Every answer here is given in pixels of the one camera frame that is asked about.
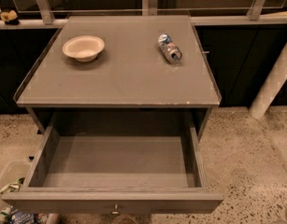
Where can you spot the grey top drawer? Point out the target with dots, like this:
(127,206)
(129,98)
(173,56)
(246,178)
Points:
(145,161)

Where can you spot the grey cabinet with glass top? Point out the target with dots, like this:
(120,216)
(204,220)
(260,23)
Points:
(130,72)

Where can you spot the metal drawer knob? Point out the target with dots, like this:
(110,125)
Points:
(115,211)

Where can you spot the crushed blue drink can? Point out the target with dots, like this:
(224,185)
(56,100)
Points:
(170,50)

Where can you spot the white paper bowl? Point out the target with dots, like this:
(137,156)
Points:
(83,48)

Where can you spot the white diagonal pole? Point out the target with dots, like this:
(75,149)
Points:
(271,87)

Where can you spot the green white snack packet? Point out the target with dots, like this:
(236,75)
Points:
(13,186)

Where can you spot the yellow and black small object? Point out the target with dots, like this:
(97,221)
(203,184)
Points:
(9,17)

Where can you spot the blue snack packet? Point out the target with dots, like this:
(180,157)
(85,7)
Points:
(10,215)

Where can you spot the grey metal window frame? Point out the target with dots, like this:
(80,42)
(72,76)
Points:
(55,13)

